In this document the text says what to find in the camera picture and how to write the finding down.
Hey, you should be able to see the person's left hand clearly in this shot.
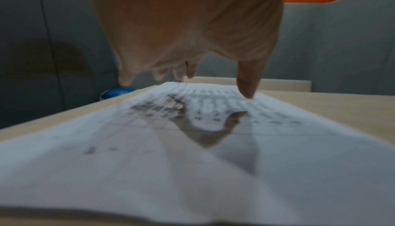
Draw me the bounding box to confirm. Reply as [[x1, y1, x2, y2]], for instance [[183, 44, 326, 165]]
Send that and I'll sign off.
[[87, 0, 288, 99]]

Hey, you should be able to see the stack of printed paper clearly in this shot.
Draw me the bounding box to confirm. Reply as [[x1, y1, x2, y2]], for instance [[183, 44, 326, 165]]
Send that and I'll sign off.
[[0, 81, 395, 226]]

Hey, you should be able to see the grey bin with blue lid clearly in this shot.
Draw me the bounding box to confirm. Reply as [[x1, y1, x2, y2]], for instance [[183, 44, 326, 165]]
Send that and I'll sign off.
[[99, 87, 139, 102]]

